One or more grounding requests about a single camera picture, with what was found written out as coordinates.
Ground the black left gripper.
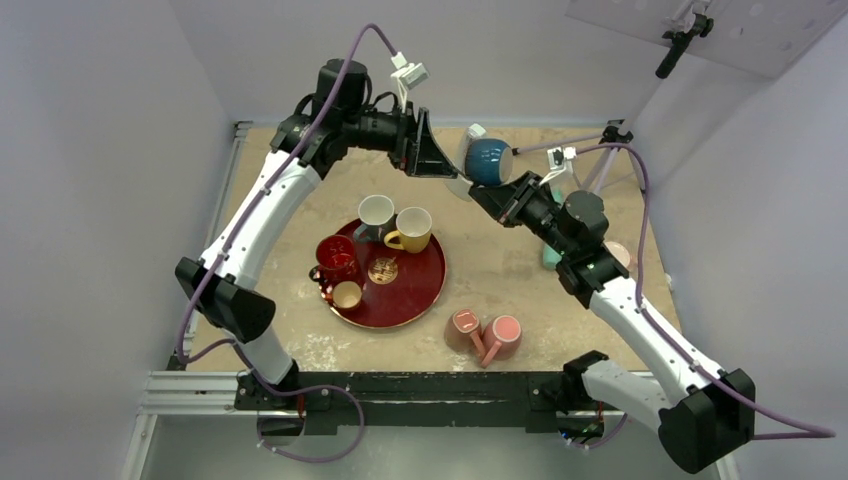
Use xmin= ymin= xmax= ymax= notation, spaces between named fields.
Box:
xmin=343 ymin=100 xmax=457 ymax=177

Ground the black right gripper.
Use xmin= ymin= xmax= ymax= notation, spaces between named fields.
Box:
xmin=470 ymin=171 xmax=575 ymax=258

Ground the blue mug white inside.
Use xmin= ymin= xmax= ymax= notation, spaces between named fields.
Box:
xmin=474 ymin=138 xmax=513 ymax=186

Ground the yellow mug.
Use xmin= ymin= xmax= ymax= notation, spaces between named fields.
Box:
xmin=383 ymin=207 xmax=433 ymax=254

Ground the grey mug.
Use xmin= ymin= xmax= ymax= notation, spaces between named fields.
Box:
xmin=352 ymin=195 xmax=396 ymax=243

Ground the red round tray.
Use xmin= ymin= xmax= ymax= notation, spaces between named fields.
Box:
xmin=309 ymin=236 xmax=446 ymax=329

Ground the plain pink mug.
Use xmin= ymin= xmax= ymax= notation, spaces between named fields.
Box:
xmin=478 ymin=315 xmax=523 ymax=368

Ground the patterned pink mug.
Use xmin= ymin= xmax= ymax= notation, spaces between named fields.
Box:
xmin=444 ymin=308 xmax=486 ymax=359

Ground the red mug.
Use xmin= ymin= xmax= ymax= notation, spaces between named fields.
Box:
xmin=309 ymin=234 xmax=361 ymax=285

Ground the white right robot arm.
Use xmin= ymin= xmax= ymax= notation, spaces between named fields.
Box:
xmin=469 ymin=172 xmax=756 ymax=474

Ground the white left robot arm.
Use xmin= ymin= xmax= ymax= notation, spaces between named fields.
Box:
xmin=175 ymin=54 xmax=459 ymax=409

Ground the white metronome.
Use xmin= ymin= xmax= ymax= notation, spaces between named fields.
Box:
xmin=444 ymin=123 xmax=490 ymax=202

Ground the pink bowl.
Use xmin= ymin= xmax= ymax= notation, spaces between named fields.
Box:
xmin=604 ymin=241 xmax=638 ymax=272

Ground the small orange cup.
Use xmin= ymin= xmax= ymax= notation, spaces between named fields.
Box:
xmin=329 ymin=281 xmax=363 ymax=312

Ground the black base bar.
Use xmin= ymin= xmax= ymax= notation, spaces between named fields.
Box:
xmin=234 ymin=372 xmax=620 ymax=442

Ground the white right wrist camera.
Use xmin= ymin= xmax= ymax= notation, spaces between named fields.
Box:
xmin=540 ymin=146 xmax=577 ymax=185

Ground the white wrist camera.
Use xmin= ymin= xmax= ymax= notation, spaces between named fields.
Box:
xmin=391 ymin=51 xmax=430 ymax=110
xmin=540 ymin=146 xmax=577 ymax=185

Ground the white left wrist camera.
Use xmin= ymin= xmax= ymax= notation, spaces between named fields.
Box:
xmin=391 ymin=51 xmax=430 ymax=110

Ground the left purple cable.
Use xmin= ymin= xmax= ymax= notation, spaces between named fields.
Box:
xmin=174 ymin=23 xmax=401 ymax=464

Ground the aluminium frame rail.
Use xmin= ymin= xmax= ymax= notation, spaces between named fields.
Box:
xmin=119 ymin=121 xmax=740 ymax=480

